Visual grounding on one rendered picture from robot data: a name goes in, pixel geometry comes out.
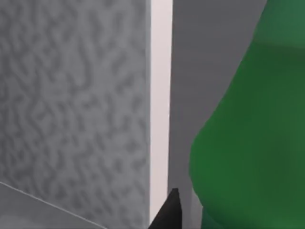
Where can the grey cabinet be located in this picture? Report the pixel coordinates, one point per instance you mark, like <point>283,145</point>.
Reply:
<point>95,95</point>

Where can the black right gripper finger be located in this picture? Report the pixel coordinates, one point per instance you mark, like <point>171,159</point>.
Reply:
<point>171,212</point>

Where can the green bottle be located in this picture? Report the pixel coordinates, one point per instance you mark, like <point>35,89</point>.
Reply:
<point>250,143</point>

